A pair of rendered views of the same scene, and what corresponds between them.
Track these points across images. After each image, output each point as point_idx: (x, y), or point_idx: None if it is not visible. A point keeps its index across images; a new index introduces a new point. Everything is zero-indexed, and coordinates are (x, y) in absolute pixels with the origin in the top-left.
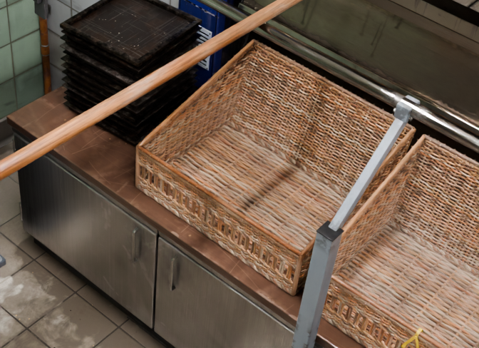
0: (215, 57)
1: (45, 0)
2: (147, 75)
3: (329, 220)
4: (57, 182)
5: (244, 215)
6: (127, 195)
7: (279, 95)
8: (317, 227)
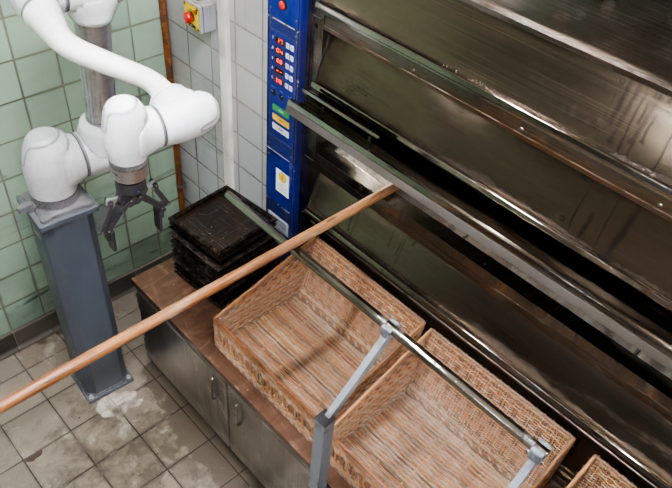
0: None
1: (113, 239)
2: (190, 294)
3: None
4: (164, 331)
5: (282, 383)
6: (207, 352)
7: None
8: None
